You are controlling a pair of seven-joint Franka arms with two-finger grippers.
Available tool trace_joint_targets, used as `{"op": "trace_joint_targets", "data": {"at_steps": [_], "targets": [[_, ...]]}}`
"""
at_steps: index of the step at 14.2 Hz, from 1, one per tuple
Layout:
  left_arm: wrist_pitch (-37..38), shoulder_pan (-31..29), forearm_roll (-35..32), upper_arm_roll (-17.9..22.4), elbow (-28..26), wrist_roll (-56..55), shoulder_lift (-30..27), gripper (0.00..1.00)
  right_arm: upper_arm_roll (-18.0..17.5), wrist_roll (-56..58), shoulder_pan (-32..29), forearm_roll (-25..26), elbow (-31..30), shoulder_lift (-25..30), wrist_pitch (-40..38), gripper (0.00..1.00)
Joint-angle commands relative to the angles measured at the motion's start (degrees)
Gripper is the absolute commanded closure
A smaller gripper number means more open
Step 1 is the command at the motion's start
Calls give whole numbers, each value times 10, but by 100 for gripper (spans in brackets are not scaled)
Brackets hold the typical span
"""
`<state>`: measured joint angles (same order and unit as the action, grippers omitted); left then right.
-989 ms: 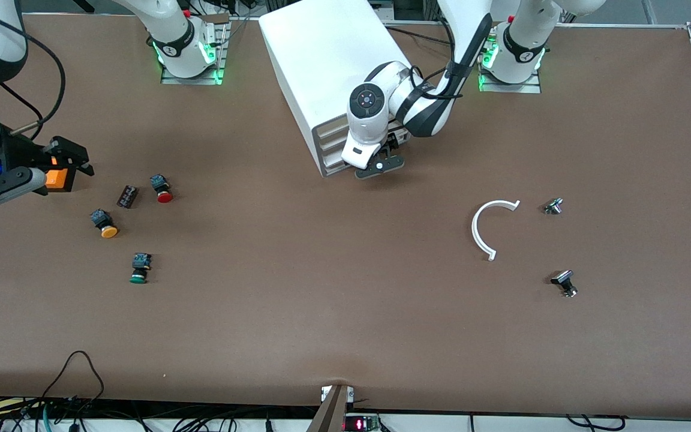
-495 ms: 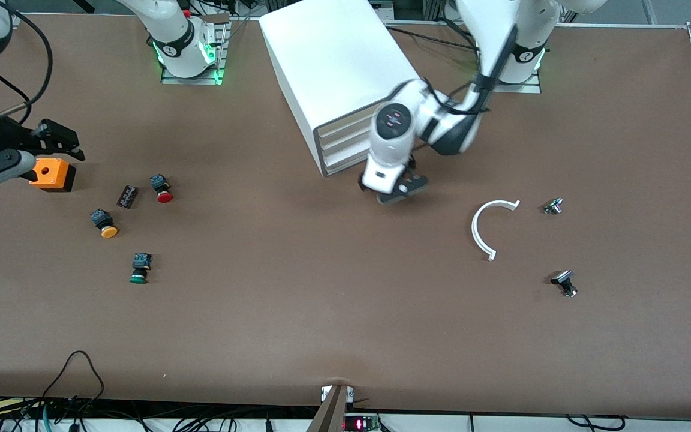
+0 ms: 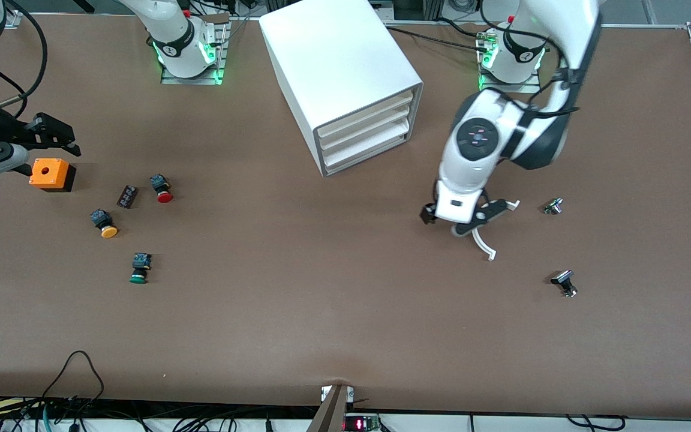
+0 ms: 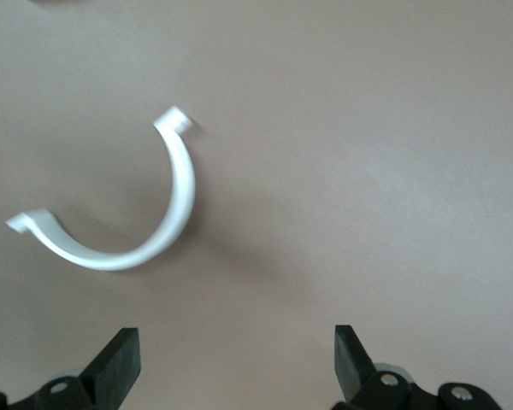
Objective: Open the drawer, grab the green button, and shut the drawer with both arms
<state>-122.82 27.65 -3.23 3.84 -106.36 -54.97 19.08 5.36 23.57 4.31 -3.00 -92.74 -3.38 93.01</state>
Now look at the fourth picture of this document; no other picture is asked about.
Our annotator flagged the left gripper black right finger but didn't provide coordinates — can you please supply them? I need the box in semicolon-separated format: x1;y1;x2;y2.
333;324;412;410

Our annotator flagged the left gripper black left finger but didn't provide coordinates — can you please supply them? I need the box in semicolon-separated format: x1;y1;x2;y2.
10;326;143;410

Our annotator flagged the white curved plastic clip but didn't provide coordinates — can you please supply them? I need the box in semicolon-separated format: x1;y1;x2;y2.
4;106;197;272

